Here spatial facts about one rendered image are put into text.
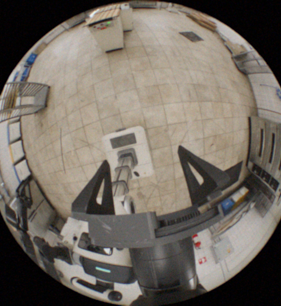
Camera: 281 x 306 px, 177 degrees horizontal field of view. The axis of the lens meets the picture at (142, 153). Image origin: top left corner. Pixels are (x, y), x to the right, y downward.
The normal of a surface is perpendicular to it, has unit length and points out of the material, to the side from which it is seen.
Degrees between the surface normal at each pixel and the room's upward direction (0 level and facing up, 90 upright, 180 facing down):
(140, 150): 0
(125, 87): 0
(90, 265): 90
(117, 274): 90
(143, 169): 0
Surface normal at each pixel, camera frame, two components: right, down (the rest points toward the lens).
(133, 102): 0.04, 0.31
